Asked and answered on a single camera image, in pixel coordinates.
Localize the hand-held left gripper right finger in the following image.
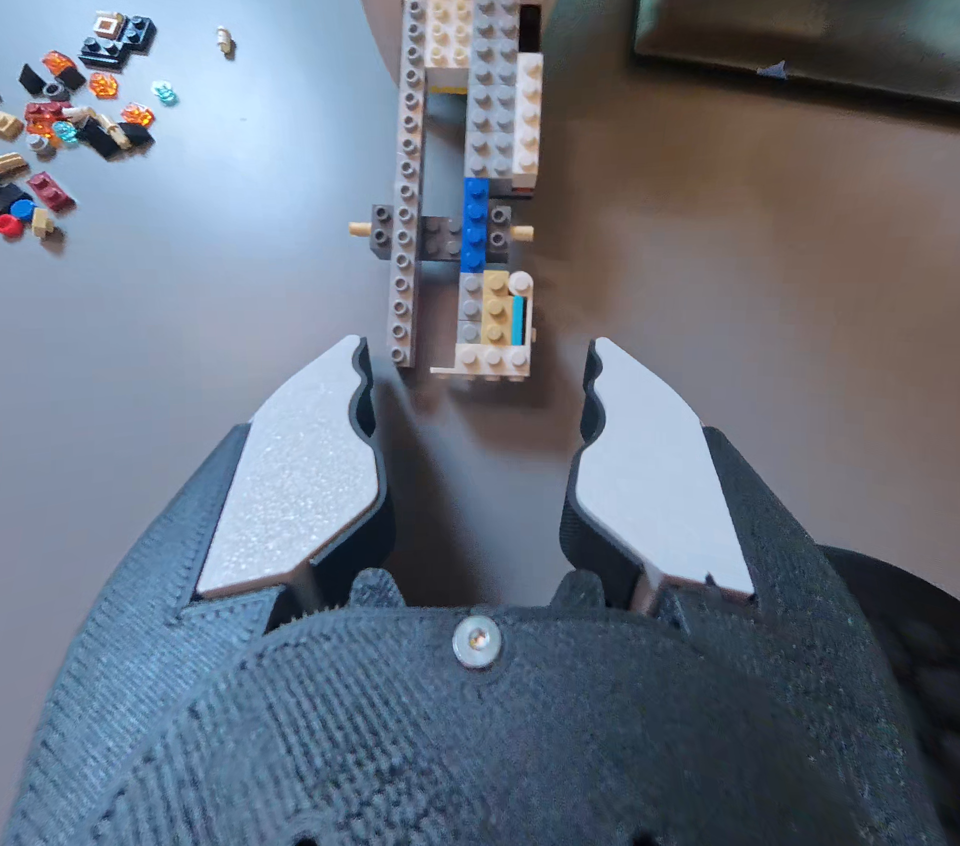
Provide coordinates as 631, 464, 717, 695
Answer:
561, 336, 757, 616

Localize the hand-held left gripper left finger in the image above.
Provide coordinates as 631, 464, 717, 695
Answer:
193, 334, 387, 611

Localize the grey lego model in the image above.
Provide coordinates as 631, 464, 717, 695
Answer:
348, 0, 545, 382

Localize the black lego plate assembly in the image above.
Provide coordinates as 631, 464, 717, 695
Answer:
78, 12, 159, 71

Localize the pile of loose lego pieces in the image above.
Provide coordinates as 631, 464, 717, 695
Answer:
0, 47, 159, 243

